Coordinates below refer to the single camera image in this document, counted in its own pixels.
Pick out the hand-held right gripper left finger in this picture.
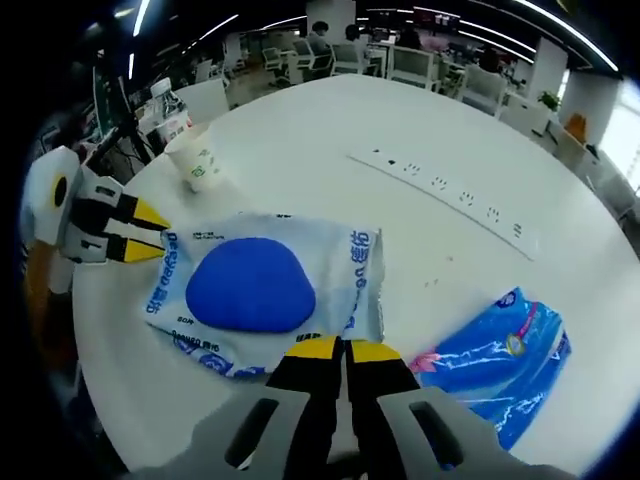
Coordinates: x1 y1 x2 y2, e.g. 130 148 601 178
124 334 344 480

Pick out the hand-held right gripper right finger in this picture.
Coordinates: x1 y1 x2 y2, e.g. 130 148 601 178
344 338 581 480

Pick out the white paper cup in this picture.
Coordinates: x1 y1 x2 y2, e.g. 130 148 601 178
163 124 227 194

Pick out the clear plastic water bottle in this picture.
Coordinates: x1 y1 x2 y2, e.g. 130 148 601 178
149 78 194 144

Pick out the blue tissue pack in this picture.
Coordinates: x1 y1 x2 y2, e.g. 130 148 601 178
408 285 573 450

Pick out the wet wipes packet blue lid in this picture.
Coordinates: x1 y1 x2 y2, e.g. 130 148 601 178
143 211 388 383

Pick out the group of white office chairs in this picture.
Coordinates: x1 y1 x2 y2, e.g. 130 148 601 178
174 37 640 201

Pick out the black tripod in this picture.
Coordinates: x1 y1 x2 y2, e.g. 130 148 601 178
92 64 154 164

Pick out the white built-in socket strip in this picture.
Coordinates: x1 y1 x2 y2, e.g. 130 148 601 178
345 144 537 263

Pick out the orange yellow object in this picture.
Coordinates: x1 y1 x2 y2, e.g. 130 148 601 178
566 113 588 144

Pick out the long straight ceiling light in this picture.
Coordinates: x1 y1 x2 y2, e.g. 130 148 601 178
509 0 619 72

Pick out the wall television screen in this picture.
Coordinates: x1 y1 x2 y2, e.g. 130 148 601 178
413 6 462 29

